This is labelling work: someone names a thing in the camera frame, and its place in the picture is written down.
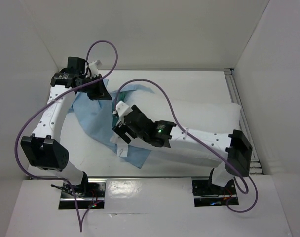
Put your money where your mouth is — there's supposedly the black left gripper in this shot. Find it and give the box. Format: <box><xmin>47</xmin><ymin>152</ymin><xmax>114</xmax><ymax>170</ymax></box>
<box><xmin>78</xmin><ymin>74</ymin><xmax>112</xmax><ymax>101</ymax></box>

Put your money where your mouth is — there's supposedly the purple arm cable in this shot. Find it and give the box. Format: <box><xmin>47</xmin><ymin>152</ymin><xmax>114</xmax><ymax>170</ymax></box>
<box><xmin>115</xmin><ymin>79</ymin><xmax>259</xmax><ymax>213</ymax></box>
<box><xmin>15</xmin><ymin>40</ymin><xmax>118</xmax><ymax>233</ymax></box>

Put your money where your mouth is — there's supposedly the light blue pillowcase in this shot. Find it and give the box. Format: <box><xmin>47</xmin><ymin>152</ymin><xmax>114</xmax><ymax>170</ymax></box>
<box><xmin>69</xmin><ymin>84</ymin><xmax>154</xmax><ymax>169</ymax></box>

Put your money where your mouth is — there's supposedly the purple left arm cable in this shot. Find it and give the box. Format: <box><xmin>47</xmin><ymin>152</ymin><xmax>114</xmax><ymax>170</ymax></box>
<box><xmin>15</xmin><ymin>40</ymin><xmax>118</xmax><ymax>233</ymax></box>

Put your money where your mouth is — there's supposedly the aluminium table edge rail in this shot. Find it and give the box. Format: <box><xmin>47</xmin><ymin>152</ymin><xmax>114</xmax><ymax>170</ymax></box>
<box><xmin>26</xmin><ymin>174</ymin><xmax>239</xmax><ymax>180</ymax></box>

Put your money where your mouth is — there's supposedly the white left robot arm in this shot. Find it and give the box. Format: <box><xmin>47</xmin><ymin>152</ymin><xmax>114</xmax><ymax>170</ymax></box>
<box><xmin>20</xmin><ymin>57</ymin><xmax>111</xmax><ymax>197</ymax></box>

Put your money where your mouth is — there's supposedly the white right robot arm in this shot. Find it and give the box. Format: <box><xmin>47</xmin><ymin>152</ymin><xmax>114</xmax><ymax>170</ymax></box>
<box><xmin>113</xmin><ymin>101</ymin><xmax>253</xmax><ymax>194</ymax></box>

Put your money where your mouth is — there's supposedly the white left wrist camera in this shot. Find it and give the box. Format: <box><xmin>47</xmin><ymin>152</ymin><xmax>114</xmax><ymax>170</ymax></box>
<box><xmin>87</xmin><ymin>60</ymin><xmax>102</xmax><ymax>77</ymax></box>

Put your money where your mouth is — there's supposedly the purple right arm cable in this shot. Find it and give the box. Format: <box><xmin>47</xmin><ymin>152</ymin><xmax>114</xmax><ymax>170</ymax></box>
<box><xmin>115</xmin><ymin>79</ymin><xmax>259</xmax><ymax>213</ymax></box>

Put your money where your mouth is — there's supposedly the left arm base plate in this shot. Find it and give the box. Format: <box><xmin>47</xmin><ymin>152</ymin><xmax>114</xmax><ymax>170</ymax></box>
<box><xmin>57</xmin><ymin>179</ymin><xmax>106</xmax><ymax>210</ymax></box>

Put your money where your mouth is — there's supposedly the aluminium side rail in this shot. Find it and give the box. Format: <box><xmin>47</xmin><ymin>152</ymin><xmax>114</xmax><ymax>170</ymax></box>
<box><xmin>224</xmin><ymin>68</ymin><xmax>264</xmax><ymax>175</ymax></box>

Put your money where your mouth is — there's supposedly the white pillow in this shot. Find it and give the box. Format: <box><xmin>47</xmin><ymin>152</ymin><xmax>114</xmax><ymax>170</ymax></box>
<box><xmin>111</xmin><ymin>90</ymin><xmax>241</xmax><ymax>168</ymax></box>

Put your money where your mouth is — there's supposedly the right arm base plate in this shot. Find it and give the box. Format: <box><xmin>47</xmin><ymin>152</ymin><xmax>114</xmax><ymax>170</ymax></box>
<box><xmin>192</xmin><ymin>179</ymin><xmax>239</xmax><ymax>207</ymax></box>

